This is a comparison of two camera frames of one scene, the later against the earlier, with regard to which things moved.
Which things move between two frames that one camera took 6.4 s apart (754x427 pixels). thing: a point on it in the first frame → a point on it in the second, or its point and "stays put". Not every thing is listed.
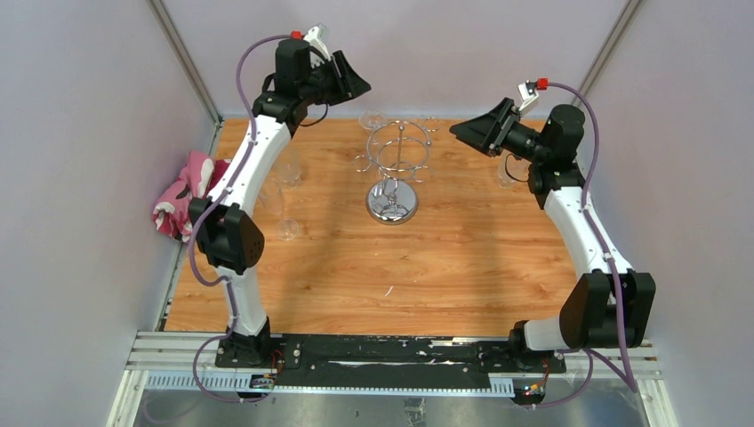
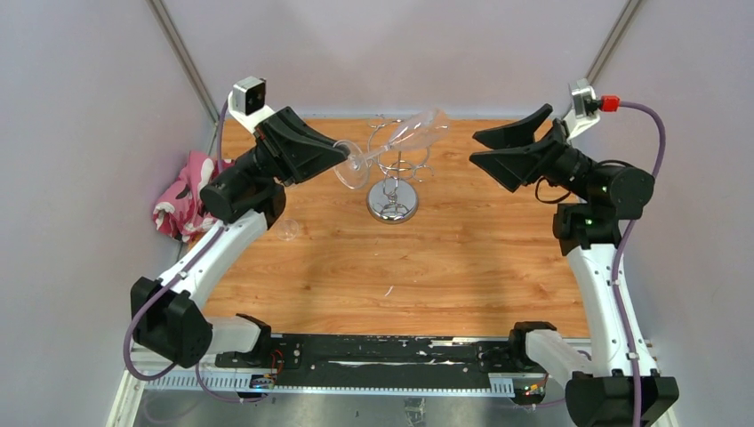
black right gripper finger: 477,136 → 513,168
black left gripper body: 334,89 → 273,151
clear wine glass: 372,119 → 414,131
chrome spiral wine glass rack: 399,149 stays put
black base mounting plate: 461,362 stays put
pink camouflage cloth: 194,181 stays put
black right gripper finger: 480,130 → 516,134
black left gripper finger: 357,86 → 308,159
